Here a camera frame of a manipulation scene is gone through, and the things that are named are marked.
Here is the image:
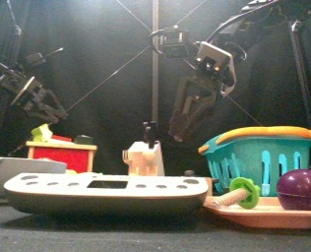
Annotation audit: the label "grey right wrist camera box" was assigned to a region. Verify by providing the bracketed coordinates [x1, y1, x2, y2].
[194, 41, 234, 74]

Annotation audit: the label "red toy piece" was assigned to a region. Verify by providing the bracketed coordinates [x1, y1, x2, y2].
[51, 134, 74, 143]

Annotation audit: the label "green headed toy screw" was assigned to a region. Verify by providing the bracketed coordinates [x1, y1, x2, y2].
[210, 176, 262, 210]

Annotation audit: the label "purple toy ball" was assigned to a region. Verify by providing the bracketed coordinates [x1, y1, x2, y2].
[274, 168, 311, 212]

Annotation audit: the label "vertical metal frame pole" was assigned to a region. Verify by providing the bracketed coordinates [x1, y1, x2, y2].
[150, 0, 159, 124]

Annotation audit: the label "pink toy tray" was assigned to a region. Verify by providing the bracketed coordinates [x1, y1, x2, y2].
[202, 195, 311, 230]

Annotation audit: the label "teal toy basket orange handle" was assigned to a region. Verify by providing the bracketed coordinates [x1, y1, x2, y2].
[197, 125, 311, 198]

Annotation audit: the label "white toy fork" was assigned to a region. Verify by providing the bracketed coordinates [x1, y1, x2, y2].
[120, 149, 132, 166]

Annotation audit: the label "white toy utensil holder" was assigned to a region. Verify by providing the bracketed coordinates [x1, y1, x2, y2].
[126, 140, 166, 177]

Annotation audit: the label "dark slanted stand pole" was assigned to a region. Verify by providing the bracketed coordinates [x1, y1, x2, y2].
[288, 19, 311, 130]

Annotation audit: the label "green starfruit toy piece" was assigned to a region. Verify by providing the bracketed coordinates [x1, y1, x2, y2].
[29, 123, 54, 143]

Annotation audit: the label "black mounted camera on pole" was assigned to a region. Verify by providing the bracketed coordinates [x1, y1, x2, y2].
[150, 27, 197, 61]

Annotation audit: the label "black toy utensil handles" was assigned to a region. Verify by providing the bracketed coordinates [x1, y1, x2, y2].
[140, 120, 159, 150]

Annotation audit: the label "red wooden toy box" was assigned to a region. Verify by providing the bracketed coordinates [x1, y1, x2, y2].
[25, 140, 99, 174]

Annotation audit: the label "grey plastic bowl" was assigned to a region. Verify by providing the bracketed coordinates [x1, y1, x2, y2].
[0, 157, 68, 199]

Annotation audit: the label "dark small toy block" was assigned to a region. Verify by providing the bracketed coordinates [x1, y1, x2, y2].
[72, 134, 95, 146]

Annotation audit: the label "white grey toy scale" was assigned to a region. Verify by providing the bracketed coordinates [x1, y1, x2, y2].
[3, 171, 210, 219]

